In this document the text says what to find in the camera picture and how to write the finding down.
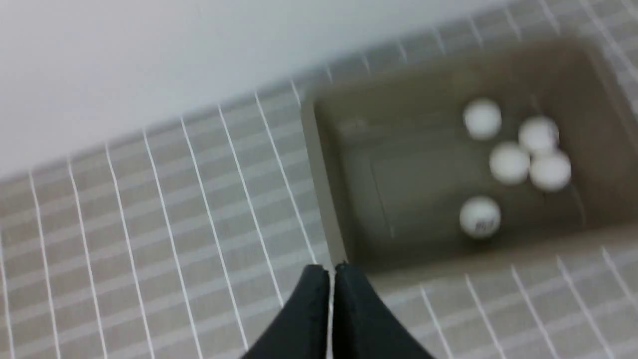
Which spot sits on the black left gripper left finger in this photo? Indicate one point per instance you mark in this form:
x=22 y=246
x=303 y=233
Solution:
x=299 y=331

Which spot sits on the white ball with logo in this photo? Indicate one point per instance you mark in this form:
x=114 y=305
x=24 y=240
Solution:
x=480 y=217

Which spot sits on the olive green plastic bin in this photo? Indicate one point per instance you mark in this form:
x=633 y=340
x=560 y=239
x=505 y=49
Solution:
x=392 y=162

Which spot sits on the white plain ball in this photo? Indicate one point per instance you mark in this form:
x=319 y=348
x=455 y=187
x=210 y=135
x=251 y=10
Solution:
x=539 y=134
x=509 y=164
x=550 y=172

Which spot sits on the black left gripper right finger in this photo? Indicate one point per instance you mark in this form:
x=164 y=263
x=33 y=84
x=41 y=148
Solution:
x=362 y=325

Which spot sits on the grey checked tablecloth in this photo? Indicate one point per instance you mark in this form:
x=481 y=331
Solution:
x=183 y=240

